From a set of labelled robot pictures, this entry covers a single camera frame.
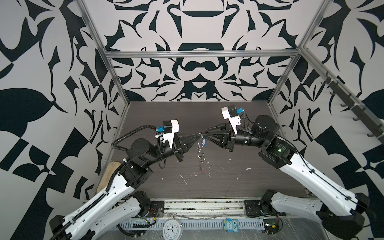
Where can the blue owl figure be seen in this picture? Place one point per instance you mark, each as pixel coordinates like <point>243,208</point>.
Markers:
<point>231,225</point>

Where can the round white analog clock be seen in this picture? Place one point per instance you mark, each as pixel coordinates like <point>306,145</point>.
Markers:
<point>172,230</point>

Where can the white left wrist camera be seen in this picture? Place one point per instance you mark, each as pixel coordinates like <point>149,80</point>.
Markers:
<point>167,131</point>

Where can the black wall hook rail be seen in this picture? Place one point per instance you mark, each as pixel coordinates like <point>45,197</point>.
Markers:
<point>350,102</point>

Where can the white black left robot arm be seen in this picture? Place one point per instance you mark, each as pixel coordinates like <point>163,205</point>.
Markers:
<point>120,199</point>

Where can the small electronics board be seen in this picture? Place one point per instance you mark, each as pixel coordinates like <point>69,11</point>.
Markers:
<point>143,225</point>
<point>273,226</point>

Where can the beige wooden brush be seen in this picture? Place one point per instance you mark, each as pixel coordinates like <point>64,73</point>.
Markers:
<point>107,175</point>

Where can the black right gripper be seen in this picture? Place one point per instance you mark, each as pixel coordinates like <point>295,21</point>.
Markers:
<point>230,139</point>

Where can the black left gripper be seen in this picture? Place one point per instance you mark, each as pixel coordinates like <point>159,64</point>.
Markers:
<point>180,143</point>

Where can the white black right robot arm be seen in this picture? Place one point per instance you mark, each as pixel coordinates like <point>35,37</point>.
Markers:
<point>338,210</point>

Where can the small electronics board right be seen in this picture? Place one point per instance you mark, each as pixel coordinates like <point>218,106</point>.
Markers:
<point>273,226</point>

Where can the white slotted cable duct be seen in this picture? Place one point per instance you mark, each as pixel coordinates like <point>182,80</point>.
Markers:
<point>206,224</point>

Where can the small electronics board left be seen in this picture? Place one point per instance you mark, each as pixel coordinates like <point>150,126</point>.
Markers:
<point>143,225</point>

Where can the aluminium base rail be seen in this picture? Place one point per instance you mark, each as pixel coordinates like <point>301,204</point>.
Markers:
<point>198,207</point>

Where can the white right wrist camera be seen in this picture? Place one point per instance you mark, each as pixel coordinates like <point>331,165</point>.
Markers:
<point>232,113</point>

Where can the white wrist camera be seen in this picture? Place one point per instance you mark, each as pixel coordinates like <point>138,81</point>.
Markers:
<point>232,113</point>
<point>167,131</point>

